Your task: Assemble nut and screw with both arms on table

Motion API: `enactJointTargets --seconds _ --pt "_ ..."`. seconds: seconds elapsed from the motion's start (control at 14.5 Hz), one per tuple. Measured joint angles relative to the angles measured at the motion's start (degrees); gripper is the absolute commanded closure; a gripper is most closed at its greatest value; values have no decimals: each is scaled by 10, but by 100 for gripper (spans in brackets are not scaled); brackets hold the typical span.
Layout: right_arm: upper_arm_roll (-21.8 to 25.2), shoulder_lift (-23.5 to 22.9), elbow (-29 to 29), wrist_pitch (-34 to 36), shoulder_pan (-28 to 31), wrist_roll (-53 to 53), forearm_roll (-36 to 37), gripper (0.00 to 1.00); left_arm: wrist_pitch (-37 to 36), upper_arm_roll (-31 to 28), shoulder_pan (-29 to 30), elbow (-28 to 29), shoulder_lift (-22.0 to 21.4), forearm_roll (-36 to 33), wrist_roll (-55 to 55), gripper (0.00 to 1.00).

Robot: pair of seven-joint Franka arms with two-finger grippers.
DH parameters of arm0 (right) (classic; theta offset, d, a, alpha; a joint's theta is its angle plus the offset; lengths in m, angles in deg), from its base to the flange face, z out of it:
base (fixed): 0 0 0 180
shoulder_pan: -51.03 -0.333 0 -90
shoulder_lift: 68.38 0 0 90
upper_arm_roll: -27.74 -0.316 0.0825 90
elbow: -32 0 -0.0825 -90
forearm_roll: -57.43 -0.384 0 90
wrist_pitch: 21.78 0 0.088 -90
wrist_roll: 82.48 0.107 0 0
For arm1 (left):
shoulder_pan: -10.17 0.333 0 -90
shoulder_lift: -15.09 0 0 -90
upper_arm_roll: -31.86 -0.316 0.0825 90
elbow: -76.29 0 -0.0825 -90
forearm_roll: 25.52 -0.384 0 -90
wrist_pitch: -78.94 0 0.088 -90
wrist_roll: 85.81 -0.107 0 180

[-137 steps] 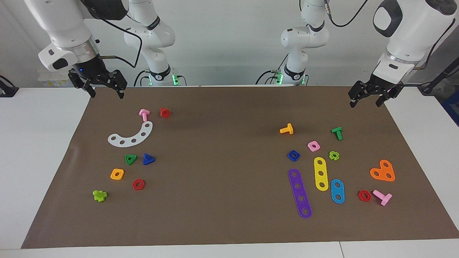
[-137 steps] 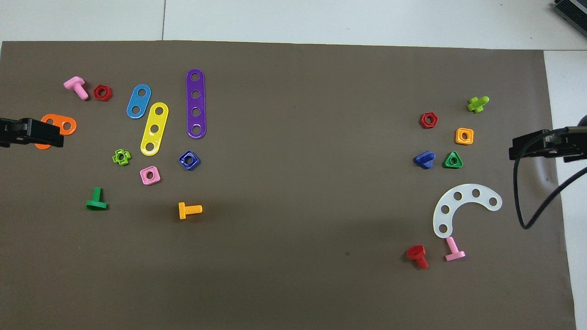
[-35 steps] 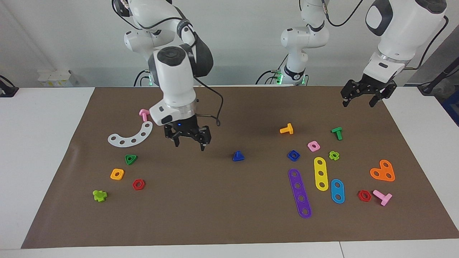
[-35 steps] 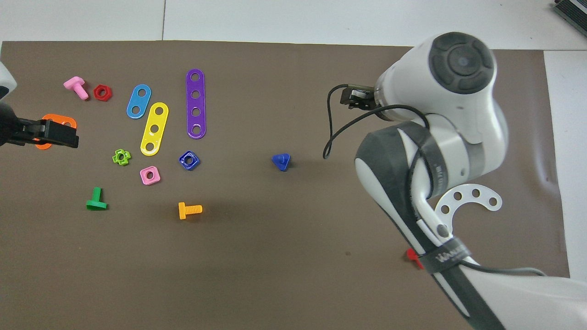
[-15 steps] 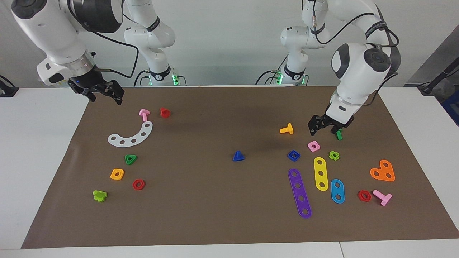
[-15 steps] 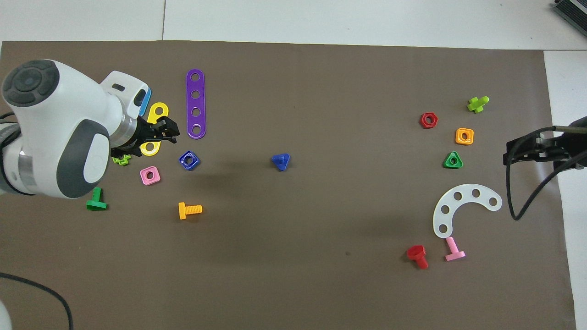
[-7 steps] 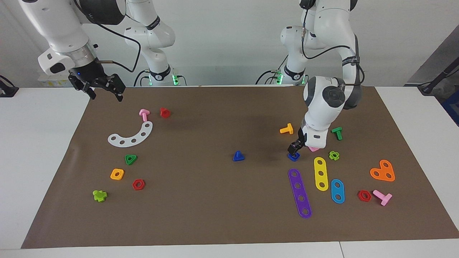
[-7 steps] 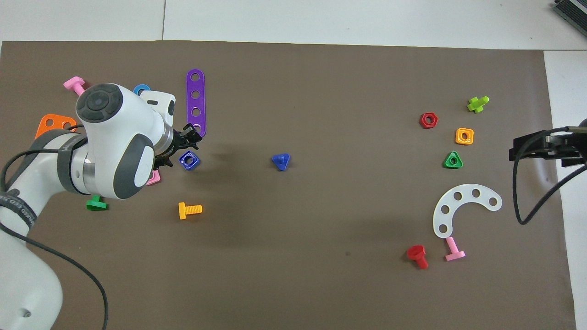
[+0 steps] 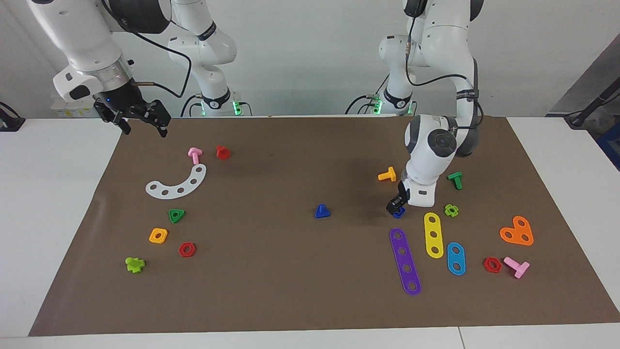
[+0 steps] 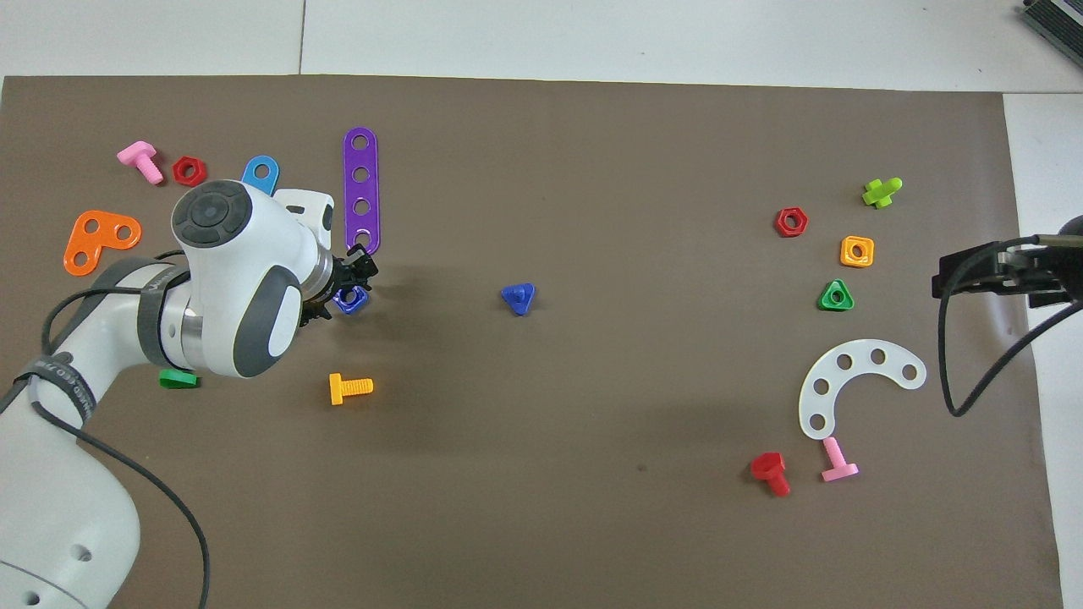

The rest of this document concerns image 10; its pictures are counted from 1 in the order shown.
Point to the purple four-hole toy plate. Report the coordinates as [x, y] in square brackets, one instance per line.
[361, 191]

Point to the orange square toy nut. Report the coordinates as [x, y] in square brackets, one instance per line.
[857, 251]

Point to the red hex-head toy screw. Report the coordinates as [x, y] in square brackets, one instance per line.
[771, 472]

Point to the lime cross-head toy screw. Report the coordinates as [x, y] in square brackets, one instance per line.
[882, 193]

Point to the green toy screw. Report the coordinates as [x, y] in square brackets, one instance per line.
[178, 380]

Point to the orange-yellow toy screw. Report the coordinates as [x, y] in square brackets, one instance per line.
[349, 388]

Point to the white curved five-hole plate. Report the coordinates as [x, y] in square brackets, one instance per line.
[856, 355]

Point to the pink square-head toy screw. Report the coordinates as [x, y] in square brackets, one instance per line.
[838, 463]
[140, 159]

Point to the blue triangle-head toy screw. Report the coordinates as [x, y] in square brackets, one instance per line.
[518, 298]

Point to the blue two-hole toy plate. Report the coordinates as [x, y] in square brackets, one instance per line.
[256, 173]

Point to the dark blue square toy nut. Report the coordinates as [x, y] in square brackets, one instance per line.
[350, 299]

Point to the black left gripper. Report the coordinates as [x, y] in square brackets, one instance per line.
[340, 275]

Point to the orange heart-shaped toy plate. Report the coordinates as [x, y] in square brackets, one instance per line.
[85, 249]

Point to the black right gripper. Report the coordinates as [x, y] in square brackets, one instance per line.
[1056, 262]

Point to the brown table mat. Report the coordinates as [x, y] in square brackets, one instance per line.
[541, 423]

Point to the grey ribbed device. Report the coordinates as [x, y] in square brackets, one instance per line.
[1056, 20]

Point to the red hexagonal toy nut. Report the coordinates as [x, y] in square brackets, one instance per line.
[791, 222]
[189, 171]

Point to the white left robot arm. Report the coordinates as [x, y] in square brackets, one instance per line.
[228, 288]

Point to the green triangular toy nut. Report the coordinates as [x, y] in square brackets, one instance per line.
[836, 297]

